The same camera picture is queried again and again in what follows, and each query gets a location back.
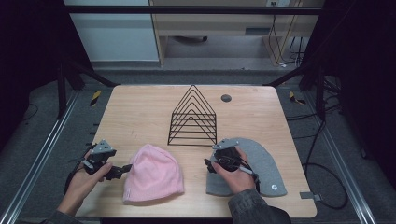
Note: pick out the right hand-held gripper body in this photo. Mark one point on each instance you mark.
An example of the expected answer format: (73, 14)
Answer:
(228, 155)

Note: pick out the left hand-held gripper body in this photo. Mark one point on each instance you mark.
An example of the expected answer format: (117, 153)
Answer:
(102, 150)

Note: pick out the pink knit hat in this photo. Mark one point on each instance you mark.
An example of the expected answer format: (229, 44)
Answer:
(154, 174)

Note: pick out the grey knit hat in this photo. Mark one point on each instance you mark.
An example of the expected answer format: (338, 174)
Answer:
(264, 165)

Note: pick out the person's right hand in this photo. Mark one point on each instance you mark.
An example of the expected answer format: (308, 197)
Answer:
(237, 180)

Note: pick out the person's left hand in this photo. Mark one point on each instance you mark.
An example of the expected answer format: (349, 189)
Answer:
(83, 183)

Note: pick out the yellow black striped tape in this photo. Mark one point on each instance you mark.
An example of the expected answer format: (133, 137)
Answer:
(295, 98)
(95, 97)

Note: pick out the grey round table grommet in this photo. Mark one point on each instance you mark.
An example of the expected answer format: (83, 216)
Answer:
(226, 98)

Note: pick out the white cabinet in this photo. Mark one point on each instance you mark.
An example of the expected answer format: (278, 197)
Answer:
(115, 34)

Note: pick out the dark curtain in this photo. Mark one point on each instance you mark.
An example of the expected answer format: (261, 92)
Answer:
(364, 62)
(28, 46)

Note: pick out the light wooden desk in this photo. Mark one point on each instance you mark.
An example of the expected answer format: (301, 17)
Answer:
(224, 26)

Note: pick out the aluminium floor rail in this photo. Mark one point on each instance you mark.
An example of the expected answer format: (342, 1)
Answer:
(339, 155)
(40, 155)

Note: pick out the black frame strut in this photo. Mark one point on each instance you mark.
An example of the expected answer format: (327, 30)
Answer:
(61, 90)
(319, 90)

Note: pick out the grey metal bracket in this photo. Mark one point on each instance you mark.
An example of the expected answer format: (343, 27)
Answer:
(309, 196)

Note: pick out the black horizontal frame bar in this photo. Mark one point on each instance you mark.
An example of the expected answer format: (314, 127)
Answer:
(193, 10)

